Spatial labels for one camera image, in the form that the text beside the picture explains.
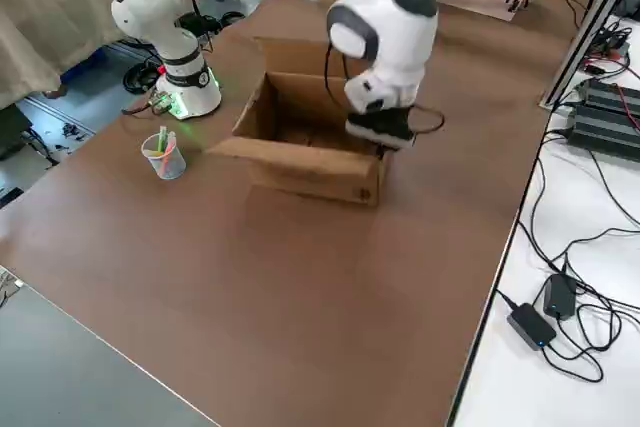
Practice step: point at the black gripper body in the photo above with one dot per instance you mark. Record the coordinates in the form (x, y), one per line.
(382, 127)

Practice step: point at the brown cardboard box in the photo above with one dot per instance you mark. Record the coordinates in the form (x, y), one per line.
(310, 177)

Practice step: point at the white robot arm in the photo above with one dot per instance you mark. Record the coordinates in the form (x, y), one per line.
(165, 22)

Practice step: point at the large black power supply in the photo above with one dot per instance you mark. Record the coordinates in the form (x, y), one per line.
(615, 97)
(605, 134)

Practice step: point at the clear plastic cup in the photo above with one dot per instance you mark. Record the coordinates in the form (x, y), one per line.
(172, 167)

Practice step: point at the pink marker pen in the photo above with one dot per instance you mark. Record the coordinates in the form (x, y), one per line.
(170, 147)

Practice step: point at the green highlighter pen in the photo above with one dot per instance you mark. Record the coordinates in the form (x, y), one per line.
(162, 139)

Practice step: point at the small black power adapter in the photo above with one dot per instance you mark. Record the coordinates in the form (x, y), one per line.
(559, 297)
(532, 326)

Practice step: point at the beige curtain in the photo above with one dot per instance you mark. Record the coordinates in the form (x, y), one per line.
(50, 12)

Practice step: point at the aluminium frame post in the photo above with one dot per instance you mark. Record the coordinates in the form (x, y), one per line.
(575, 47)

